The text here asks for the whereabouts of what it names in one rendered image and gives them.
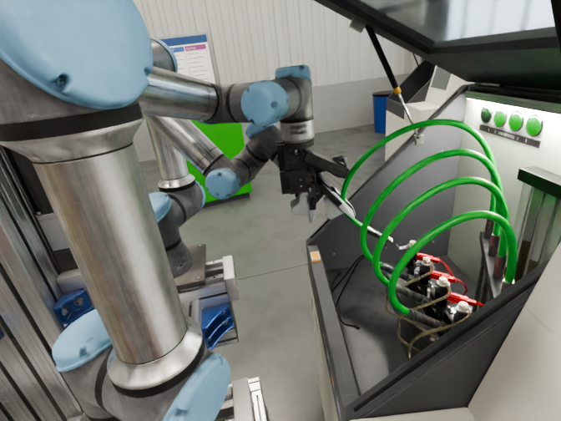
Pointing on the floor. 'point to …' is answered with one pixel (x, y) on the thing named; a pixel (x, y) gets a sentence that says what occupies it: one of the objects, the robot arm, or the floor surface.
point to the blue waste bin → (380, 109)
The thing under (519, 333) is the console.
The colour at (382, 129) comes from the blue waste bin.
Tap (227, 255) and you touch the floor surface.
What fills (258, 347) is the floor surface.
